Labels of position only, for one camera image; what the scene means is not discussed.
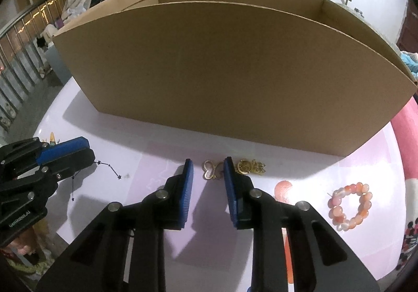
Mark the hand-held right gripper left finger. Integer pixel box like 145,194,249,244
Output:
35,158,195,292

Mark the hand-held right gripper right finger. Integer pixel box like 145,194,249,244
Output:
224,156,381,292

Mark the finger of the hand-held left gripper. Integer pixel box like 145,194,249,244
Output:
0,148,96,212
0,136,91,179

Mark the gold brooch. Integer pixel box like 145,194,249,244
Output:
237,159,266,177

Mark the pink bead bracelet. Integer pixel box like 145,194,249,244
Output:
327,183,373,231

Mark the brown cardboard box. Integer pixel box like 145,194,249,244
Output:
52,0,418,158

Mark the person's pink patterned clothing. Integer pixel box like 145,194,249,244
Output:
0,225,49,258

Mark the grey storage bin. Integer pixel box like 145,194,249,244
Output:
42,39,72,85

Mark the metal railing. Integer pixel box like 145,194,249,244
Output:
0,0,71,132

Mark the pink patterned blanket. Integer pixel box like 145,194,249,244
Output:
390,93,418,268

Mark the blue colourful blanket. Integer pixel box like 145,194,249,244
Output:
400,50,418,80

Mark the brown wooden door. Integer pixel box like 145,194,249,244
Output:
397,0,418,52

